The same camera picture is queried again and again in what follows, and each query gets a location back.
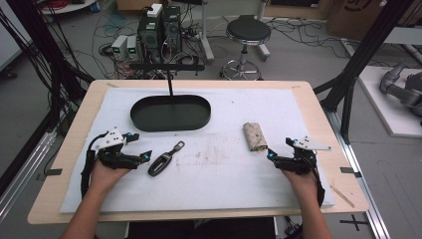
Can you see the grey power supply unit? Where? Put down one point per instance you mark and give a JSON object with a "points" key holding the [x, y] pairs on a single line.
{"points": [[119, 46], [132, 48]]}

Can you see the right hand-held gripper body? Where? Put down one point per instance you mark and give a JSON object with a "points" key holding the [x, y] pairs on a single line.
{"points": [[300, 162]]}

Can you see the thin wooden stick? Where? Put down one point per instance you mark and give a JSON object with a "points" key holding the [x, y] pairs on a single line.
{"points": [[342, 196]]}

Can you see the white desk leg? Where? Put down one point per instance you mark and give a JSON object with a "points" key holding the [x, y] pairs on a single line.
{"points": [[206, 36]]}

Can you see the aluminium rail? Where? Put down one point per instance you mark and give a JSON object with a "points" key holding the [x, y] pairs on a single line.
{"points": [[26, 169], [361, 186]]}

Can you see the white table mat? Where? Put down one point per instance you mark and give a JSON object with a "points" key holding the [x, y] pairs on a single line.
{"points": [[212, 179]]}

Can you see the white round table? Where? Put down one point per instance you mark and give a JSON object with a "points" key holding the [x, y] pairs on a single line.
{"points": [[71, 6]]}

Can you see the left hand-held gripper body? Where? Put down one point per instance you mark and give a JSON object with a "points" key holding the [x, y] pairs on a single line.
{"points": [[111, 141]]}

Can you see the person's dark clothing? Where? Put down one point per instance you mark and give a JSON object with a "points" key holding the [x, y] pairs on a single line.
{"points": [[202, 229]]}

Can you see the person's left hand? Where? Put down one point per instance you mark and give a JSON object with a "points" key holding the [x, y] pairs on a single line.
{"points": [[104, 177]]}

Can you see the black T-shaped stand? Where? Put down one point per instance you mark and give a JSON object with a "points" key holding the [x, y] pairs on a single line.
{"points": [[167, 67]]}

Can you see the black round stool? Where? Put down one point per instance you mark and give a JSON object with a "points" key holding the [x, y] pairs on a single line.
{"points": [[248, 31]]}

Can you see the person's right hand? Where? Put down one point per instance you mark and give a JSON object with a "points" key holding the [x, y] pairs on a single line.
{"points": [[303, 186]]}

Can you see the black computer tower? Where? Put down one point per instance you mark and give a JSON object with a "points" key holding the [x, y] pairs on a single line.
{"points": [[171, 28], [149, 36]]}

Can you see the beige rolled cloth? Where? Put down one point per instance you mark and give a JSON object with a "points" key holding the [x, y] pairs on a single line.
{"points": [[254, 136]]}

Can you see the white floor board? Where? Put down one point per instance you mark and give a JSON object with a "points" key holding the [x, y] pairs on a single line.
{"points": [[378, 99]]}

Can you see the white box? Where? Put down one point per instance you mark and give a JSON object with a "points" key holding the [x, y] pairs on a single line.
{"points": [[154, 10]]}

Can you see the cardboard box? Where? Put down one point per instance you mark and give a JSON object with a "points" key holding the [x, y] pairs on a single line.
{"points": [[365, 16]]}

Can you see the black car key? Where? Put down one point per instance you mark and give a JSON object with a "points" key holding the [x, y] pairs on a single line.
{"points": [[161, 162]]}

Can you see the black oval tray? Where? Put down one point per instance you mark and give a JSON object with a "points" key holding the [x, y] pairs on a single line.
{"points": [[170, 114]]}

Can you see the black tape piece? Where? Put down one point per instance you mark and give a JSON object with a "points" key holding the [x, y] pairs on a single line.
{"points": [[350, 171], [53, 172]]}

